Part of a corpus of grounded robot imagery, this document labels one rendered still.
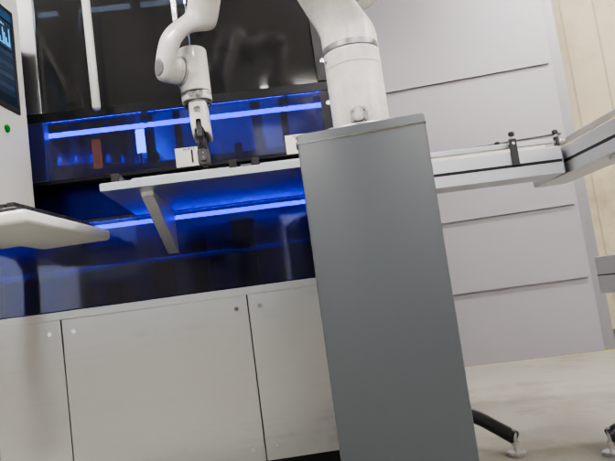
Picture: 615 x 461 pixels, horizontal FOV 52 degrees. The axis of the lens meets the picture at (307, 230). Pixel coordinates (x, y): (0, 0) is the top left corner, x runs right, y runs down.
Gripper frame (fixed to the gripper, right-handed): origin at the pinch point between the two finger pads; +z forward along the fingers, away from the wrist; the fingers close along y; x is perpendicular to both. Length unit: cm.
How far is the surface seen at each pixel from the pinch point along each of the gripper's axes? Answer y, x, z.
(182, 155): 19.0, 8.0, -6.5
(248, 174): -19.8, -11.8, 10.7
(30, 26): 18, 50, -53
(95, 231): -5.1, 29.9, 17.5
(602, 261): 25, -119, 43
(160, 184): -20.5, 9.5, 10.6
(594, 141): 12, -117, 7
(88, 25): 11, 30, -48
